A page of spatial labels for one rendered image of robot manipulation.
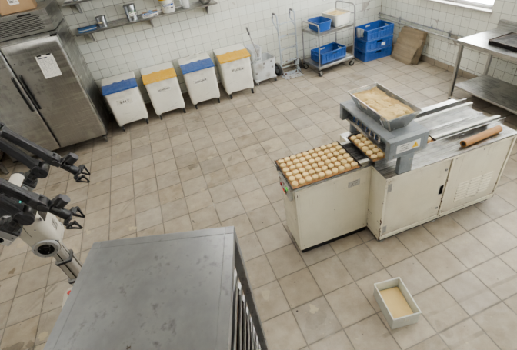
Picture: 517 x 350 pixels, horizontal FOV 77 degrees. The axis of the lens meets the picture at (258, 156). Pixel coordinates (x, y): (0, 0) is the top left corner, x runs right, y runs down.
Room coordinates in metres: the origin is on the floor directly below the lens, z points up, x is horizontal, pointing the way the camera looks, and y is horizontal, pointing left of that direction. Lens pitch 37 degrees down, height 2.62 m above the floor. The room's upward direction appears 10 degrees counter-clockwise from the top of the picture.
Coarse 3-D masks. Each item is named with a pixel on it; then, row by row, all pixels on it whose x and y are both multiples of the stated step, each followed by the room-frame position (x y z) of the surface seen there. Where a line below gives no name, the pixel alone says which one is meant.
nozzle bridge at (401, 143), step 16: (352, 112) 2.30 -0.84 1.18; (352, 128) 2.49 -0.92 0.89; (368, 128) 2.21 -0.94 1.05; (384, 128) 1.99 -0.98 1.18; (400, 128) 1.96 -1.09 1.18; (416, 128) 1.92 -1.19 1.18; (384, 144) 1.98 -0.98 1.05; (400, 144) 1.82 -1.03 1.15; (416, 144) 1.85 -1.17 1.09; (400, 160) 1.82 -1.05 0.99
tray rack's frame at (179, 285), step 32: (96, 256) 0.70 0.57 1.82; (128, 256) 0.68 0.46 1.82; (160, 256) 0.65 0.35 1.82; (192, 256) 0.63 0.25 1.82; (224, 256) 0.61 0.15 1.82; (96, 288) 0.58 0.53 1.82; (128, 288) 0.56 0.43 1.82; (160, 288) 0.54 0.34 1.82; (192, 288) 0.52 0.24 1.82; (224, 288) 0.51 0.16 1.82; (64, 320) 0.50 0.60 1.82; (96, 320) 0.48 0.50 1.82; (128, 320) 0.47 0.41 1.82; (160, 320) 0.45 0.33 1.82; (192, 320) 0.43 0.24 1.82; (224, 320) 0.42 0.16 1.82
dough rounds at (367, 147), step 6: (354, 138) 2.29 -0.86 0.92; (360, 138) 2.27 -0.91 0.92; (366, 138) 2.27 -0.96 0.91; (360, 144) 2.19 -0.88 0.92; (366, 144) 2.18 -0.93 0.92; (372, 144) 2.19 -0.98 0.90; (366, 150) 2.11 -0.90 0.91; (372, 150) 2.08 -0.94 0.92; (378, 150) 2.07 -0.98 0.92; (372, 156) 2.00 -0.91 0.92; (378, 156) 2.01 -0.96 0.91; (384, 156) 2.00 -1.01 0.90
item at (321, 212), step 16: (336, 176) 1.93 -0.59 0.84; (352, 176) 1.95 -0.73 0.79; (368, 176) 1.98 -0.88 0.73; (304, 192) 1.86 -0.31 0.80; (320, 192) 1.89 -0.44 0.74; (336, 192) 1.92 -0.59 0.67; (352, 192) 1.95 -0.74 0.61; (368, 192) 1.99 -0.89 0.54; (288, 208) 2.07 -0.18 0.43; (304, 208) 1.86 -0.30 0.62; (320, 208) 1.89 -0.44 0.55; (336, 208) 1.92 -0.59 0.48; (352, 208) 1.96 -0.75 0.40; (288, 224) 2.13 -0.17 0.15; (304, 224) 1.86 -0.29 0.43; (320, 224) 1.89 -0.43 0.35; (336, 224) 1.92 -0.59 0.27; (352, 224) 1.96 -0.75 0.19; (304, 240) 1.86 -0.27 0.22; (320, 240) 1.89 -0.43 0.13
